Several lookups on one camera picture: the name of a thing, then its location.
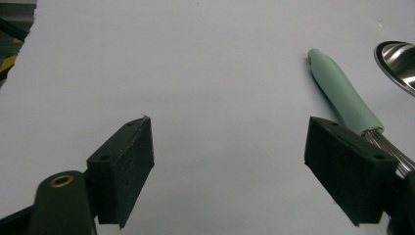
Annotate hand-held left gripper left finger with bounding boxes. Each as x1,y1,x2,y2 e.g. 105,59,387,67
86,115,156,229

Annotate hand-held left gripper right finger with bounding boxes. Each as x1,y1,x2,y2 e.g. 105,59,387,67
303,116,399,227

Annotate whisk with green handle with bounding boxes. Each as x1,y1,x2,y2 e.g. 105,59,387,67
306,48,415,179

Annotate steel bowl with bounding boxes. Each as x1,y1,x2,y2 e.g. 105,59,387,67
373,40,415,98

